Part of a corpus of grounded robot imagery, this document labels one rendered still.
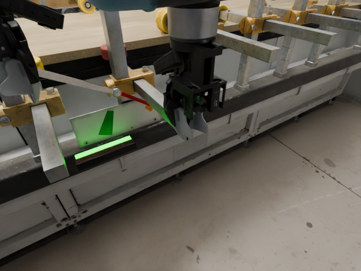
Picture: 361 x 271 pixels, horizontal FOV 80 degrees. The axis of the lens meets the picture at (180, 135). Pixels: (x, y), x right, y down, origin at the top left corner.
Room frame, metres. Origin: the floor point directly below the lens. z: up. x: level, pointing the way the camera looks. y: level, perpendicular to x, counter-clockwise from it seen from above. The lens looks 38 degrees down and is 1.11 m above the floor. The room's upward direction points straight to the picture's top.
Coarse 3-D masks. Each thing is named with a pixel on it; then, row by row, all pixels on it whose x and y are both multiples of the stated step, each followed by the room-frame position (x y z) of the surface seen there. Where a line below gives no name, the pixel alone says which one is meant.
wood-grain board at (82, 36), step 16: (240, 0) 1.89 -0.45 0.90; (288, 0) 1.89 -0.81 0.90; (320, 0) 1.89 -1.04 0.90; (64, 16) 1.26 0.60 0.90; (80, 16) 1.26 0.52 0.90; (96, 16) 1.26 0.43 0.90; (128, 16) 1.26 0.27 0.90; (144, 16) 1.26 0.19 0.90; (32, 32) 0.92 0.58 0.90; (48, 32) 0.92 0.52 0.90; (64, 32) 0.92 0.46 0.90; (80, 32) 0.92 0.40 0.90; (96, 32) 0.92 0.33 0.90; (128, 32) 0.92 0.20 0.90; (144, 32) 0.92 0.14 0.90; (160, 32) 0.92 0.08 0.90; (32, 48) 0.72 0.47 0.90; (48, 48) 0.72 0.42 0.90; (64, 48) 0.72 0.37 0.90; (80, 48) 0.72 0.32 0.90; (96, 48) 0.73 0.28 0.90; (128, 48) 0.79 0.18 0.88; (48, 64) 0.65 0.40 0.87
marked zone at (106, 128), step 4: (108, 112) 0.52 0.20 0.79; (112, 112) 0.52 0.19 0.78; (108, 116) 0.51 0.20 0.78; (112, 116) 0.52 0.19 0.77; (104, 120) 0.51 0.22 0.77; (108, 120) 0.51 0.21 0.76; (112, 120) 0.52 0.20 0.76; (104, 124) 0.51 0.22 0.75; (108, 124) 0.51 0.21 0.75; (112, 124) 0.52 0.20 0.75; (100, 128) 0.50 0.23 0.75; (104, 128) 0.50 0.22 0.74; (108, 128) 0.51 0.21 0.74; (112, 128) 0.52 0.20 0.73; (100, 132) 0.50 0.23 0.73; (104, 132) 0.50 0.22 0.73; (108, 132) 0.51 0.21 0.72
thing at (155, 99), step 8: (136, 80) 0.56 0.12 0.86; (144, 80) 0.56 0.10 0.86; (136, 88) 0.55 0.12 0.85; (144, 88) 0.52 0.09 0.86; (152, 88) 0.52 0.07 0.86; (144, 96) 0.51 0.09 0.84; (152, 96) 0.47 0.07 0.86; (160, 96) 0.47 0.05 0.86; (152, 104) 0.47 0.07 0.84; (160, 104) 0.43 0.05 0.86; (160, 112) 0.43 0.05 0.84; (168, 120) 0.40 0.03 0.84
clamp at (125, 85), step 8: (128, 72) 0.60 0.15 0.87; (136, 72) 0.60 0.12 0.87; (144, 72) 0.60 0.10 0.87; (152, 72) 0.60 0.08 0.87; (104, 80) 0.55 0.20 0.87; (112, 80) 0.55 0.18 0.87; (120, 80) 0.54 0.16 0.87; (128, 80) 0.55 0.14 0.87; (152, 80) 0.59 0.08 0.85; (120, 88) 0.54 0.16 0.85; (128, 88) 0.55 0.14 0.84; (112, 96) 0.54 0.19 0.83; (120, 96) 0.54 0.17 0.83
